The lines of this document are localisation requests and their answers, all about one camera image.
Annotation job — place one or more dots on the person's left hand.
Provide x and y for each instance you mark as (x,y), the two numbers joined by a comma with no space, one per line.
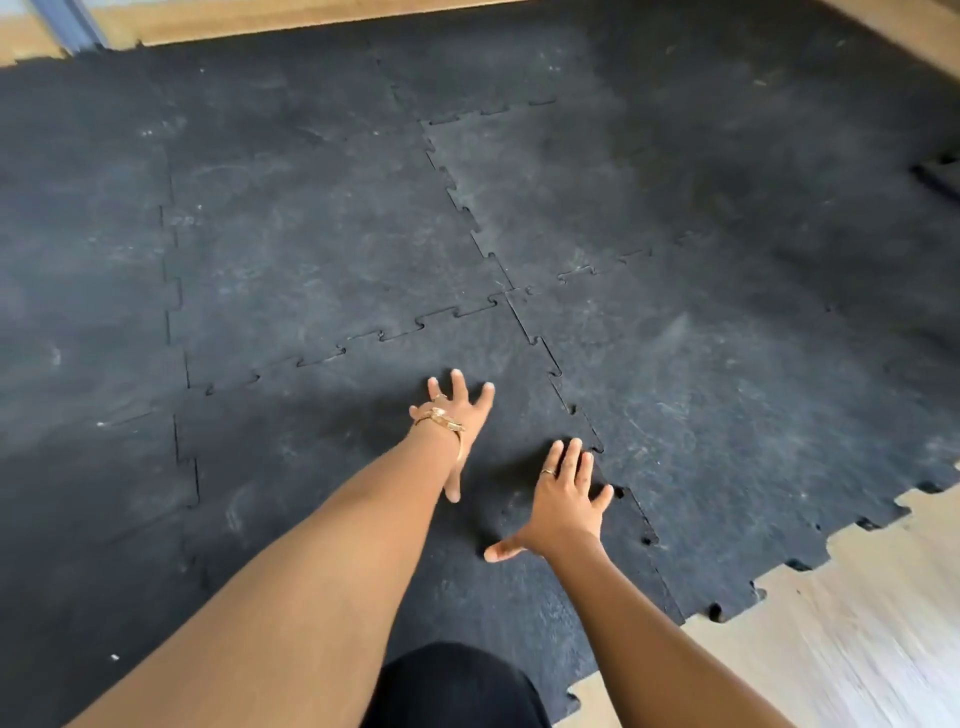
(450,420)

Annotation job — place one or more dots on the person's right hand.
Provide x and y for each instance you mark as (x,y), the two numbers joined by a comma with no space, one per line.
(564,510)

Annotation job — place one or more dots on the person's right little finger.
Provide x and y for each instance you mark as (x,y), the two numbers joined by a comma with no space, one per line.
(602,499)

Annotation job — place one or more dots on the person's left middle finger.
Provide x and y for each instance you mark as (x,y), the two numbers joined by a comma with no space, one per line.
(458,384)

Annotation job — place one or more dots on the person's right thumb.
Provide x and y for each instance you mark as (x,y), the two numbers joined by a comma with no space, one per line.
(506,549)

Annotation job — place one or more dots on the person's right middle finger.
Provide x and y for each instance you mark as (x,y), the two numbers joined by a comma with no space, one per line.
(571,461)

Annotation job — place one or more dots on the person's left thumb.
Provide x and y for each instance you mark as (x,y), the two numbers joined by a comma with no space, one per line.
(457,476)

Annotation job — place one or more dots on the black puzzle mat tile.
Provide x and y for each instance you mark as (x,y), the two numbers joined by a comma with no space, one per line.
(315,427)

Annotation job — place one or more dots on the person's right forearm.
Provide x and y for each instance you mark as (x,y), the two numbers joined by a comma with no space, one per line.
(645,637)

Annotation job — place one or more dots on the person's left forearm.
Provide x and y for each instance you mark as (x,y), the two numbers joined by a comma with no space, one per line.
(300,592)

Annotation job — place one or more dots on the person's black trousers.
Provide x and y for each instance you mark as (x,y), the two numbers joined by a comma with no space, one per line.
(457,686)

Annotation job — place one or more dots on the floor of black interlocking mats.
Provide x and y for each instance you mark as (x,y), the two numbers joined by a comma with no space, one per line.
(300,210)

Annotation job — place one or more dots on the grey metal door rail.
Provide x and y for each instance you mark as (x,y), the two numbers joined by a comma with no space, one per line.
(71,22)

